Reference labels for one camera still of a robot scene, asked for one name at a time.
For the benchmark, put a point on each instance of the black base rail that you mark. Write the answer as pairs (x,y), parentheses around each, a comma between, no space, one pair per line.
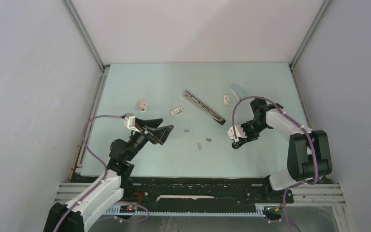
(203,195)

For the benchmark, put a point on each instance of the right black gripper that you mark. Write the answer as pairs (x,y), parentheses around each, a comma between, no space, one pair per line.
(249,138)

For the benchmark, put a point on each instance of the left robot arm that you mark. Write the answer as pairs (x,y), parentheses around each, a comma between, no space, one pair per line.
(80,213)

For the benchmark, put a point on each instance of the light blue stapler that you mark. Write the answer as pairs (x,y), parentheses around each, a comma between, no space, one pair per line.
(238,92)

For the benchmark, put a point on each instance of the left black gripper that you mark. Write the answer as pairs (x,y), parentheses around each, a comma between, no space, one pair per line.
(159,135)

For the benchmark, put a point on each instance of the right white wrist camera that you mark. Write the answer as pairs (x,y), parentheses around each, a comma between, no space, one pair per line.
(234,133)

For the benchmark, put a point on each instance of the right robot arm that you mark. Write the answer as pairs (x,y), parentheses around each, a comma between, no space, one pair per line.
(308,156)

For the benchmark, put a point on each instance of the beige black long stapler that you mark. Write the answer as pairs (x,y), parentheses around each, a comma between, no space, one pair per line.
(205,108)

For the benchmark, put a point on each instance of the pink stapler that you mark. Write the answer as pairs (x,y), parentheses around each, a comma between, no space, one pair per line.
(142,105)

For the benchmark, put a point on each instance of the closed white staple box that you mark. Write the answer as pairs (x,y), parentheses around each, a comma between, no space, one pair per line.
(226,99)

